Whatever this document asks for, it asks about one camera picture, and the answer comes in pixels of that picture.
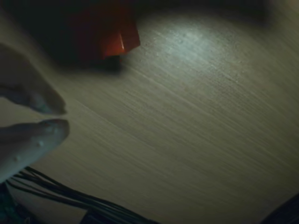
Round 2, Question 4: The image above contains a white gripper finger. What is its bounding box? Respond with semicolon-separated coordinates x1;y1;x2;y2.
0;43;68;115
0;119;71;184

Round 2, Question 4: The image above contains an orange cube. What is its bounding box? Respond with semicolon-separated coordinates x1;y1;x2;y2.
93;4;141;62

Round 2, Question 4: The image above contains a thin black cable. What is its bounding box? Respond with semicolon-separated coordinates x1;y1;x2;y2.
9;174;134;224
24;166;155;224

